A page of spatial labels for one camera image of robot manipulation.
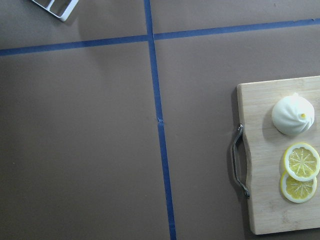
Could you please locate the bamboo cutting board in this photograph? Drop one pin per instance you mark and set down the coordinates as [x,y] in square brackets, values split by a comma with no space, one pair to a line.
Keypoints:
[269,211]

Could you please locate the white steamed bun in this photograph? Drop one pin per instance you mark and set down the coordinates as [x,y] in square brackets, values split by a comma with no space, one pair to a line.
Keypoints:
[293,115]

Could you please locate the upper lemon slice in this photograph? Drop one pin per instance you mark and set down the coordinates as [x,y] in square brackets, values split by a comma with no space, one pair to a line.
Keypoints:
[301,162]

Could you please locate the lemon slice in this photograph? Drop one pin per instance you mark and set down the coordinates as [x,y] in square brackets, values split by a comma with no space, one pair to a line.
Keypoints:
[301,162]
[297,191]

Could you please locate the lower lemon slice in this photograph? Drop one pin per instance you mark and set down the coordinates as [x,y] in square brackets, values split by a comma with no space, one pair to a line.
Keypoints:
[297,191]

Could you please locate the metal cutting board handle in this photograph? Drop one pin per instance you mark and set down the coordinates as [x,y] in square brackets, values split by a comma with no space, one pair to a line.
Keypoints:
[236,160]

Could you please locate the wire cup rack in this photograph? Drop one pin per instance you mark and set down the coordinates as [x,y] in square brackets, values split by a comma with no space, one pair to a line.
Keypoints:
[61,9]

